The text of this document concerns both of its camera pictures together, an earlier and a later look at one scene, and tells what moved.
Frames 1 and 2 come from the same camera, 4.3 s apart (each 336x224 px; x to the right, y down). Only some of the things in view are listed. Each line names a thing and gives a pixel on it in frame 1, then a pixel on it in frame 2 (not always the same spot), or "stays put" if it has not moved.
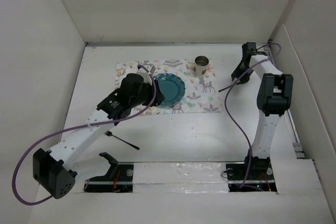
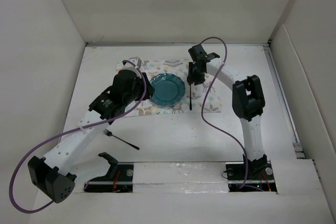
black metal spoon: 229,86 → 190,104
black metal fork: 108,133 stays put
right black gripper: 237,72 → 192,78
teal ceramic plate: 172,87 stays put
